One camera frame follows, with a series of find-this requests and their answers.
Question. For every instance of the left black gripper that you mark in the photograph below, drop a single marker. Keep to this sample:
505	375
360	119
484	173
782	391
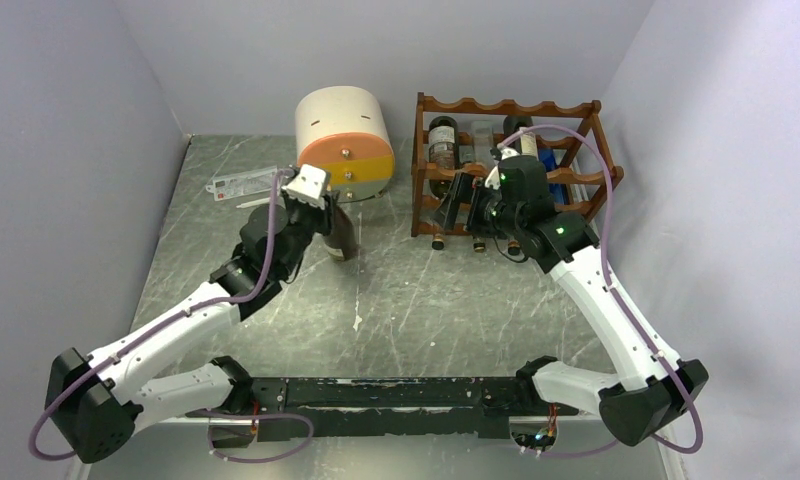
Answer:
325	217

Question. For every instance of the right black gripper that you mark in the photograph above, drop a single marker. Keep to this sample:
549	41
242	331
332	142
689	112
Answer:
470	191

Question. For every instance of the dark gold-capped wine bottle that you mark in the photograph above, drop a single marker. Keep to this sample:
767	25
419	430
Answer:
341	243

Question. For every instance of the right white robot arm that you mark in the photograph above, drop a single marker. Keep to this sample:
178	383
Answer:
652	385

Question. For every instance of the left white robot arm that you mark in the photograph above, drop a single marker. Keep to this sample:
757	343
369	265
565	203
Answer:
98	401

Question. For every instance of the brown wooden wine rack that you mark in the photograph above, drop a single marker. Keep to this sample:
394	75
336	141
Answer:
588	113

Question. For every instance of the dark green labelled wine bottle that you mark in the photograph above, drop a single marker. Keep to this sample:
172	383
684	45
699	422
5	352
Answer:
442	143

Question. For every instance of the clear glass bottle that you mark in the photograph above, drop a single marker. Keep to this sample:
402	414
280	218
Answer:
482	135

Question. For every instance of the white pen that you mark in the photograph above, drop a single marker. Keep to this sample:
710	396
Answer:
253	203

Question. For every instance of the clear plastic ruler package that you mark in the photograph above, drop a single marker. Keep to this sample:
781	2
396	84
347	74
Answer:
245	184

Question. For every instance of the white round drawer cabinet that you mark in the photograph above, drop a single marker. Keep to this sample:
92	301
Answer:
341	130

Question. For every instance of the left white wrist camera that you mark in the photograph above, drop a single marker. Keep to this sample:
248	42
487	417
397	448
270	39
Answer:
309	186

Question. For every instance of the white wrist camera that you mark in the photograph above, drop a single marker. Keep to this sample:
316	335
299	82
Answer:
309	186
496	174

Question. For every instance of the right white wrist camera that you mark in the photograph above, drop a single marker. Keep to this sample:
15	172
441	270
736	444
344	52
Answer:
496	174

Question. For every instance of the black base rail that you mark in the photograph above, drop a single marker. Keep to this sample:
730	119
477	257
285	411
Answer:
486	407

